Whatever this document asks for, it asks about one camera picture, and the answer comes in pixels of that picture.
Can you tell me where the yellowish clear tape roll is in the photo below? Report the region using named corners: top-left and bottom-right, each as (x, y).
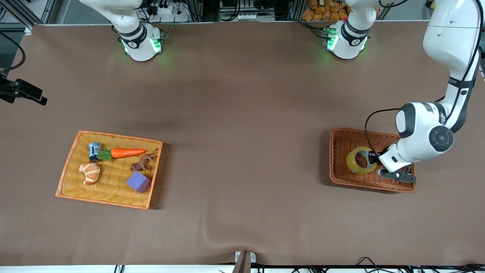
top-left (346, 146), bottom-right (378, 175)

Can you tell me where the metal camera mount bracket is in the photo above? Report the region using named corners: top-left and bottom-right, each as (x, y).
top-left (234, 251), bottom-right (257, 273)

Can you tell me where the brown table cover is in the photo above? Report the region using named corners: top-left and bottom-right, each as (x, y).
top-left (0, 21), bottom-right (485, 267)

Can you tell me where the small blue can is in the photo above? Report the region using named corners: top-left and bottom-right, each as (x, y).
top-left (88, 142), bottom-right (102, 163)

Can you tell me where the white power strip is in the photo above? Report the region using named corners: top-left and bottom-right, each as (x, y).
top-left (153, 5), bottom-right (190, 22)
top-left (236, 14), bottom-right (276, 22)

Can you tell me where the brown wicker basket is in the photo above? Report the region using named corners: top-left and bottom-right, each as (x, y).
top-left (329, 127), bottom-right (416, 193)

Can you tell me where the bag of orange snacks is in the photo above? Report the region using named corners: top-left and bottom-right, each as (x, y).
top-left (302, 0), bottom-right (350, 22)

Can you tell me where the orange toy carrot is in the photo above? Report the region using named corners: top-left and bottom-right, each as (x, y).
top-left (96, 148), bottom-right (147, 162)

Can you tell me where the yellow woven tray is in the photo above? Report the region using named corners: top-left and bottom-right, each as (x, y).
top-left (55, 131), bottom-right (163, 209)

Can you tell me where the toy croissant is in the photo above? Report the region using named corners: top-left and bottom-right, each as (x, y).
top-left (78, 162), bottom-right (101, 186)

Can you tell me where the brown toy horse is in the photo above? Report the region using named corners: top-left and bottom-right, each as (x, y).
top-left (131, 149), bottom-right (158, 172)

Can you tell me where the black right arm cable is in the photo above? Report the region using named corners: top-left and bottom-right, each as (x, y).
top-left (0, 32), bottom-right (26, 71)

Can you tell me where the purple foam cube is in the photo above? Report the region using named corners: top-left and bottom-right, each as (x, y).
top-left (126, 171), bottom-right (152, 193)

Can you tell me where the aluminium frame profile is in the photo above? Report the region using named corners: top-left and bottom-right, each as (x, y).
top-left (11, 0), bottom-right (52, 30)

